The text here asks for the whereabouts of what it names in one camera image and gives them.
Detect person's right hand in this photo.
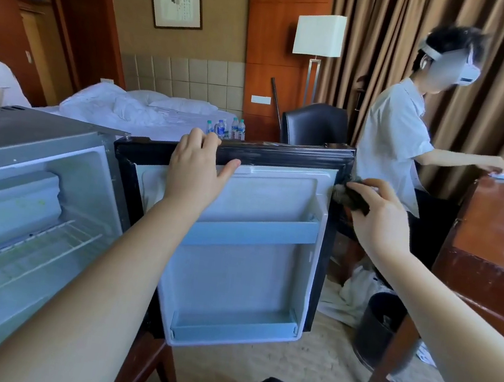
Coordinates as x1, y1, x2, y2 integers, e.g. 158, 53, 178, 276
335, 175, 419, 268

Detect person's left hand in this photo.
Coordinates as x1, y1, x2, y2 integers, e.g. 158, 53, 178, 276
161, 126, 245, 222

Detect dark grey cloth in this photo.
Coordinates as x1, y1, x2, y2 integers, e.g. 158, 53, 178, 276
329, 182, 373, 215

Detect fridge door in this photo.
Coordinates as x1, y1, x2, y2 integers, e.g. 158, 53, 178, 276
90, 117, 359, 366

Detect grey mini fridge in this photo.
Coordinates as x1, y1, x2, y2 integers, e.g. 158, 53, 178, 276
0, 105, 148, 382

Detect person's left forearm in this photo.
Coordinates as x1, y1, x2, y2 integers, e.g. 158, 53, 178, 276
0, 178, 210, 382

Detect person's right forearm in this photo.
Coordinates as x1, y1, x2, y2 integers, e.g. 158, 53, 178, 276
359, 248, 504, 382

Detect white bed pillow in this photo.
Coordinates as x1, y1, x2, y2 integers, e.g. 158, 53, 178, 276
127, 87, 220, 118

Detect white bed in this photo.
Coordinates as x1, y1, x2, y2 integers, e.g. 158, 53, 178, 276
35, 74, 250, 154

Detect beige padded headboard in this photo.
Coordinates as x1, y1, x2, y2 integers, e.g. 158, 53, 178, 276
115, 47, 249, 115

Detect black plastic bucket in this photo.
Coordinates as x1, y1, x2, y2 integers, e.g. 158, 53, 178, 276
348, 288, 425, 377

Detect black seat wooden armchair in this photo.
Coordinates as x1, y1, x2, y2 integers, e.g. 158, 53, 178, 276
262, 98, 373, 289

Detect white headset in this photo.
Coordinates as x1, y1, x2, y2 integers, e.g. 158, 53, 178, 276
416, 37, 486, 89

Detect white shade floor lamp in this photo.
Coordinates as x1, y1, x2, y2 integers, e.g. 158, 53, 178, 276
285, 10, 349, 110

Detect dark red wooden stand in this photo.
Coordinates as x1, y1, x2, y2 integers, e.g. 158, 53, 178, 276
109, 323, 188, 382

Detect beige curtains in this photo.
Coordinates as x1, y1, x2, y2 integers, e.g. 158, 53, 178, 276
310, 0, 504, 210

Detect framed wall picture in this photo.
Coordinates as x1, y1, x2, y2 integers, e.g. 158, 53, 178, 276
144, 0, 207, 35

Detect white wire shelf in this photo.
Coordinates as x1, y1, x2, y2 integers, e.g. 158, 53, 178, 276
0, 211, 104, 326

